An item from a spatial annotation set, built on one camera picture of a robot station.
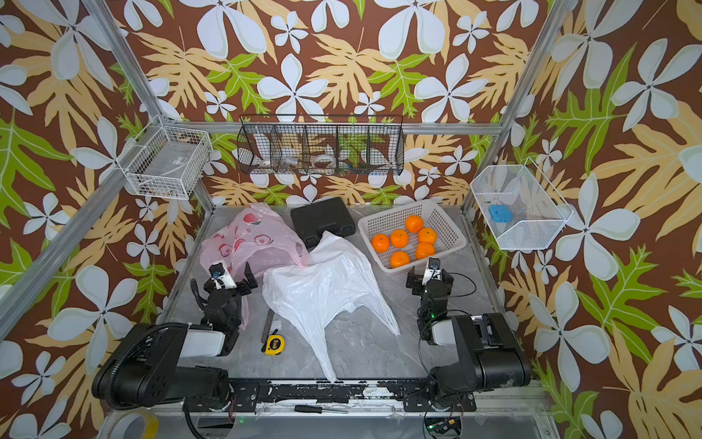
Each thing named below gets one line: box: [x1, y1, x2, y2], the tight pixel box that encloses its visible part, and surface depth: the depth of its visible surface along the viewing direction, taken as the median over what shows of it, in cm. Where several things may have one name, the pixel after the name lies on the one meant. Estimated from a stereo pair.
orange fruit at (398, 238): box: [390, 228, 409, 248], surface depth 106 cm
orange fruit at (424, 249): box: [414, 241, 437, 260], surface depth 104 cm
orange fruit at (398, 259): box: [390, 250, 411, 269], surface depth 100 cm
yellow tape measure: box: [261, 328, 287, 356], surface depth 83 cm
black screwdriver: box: [294, 404, 350, 414], surface depth 74 cm
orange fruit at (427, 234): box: [417, 226, 438, 245], surface depth 107 cm
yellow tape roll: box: [109, 409, 160, 439], surface depth 70 cm
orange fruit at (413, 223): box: [404, 214, 424, 234], surface depth 112 cm
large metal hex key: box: [260, 308, 276, 343], surface depth 90 cm
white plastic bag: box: [263, 231, 402, 383], surface depth 88 cm
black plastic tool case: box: [289, 196, 356, 251], surface depth 110 cm
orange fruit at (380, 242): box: [371, 233, 391, 254], surface depth 103 cm
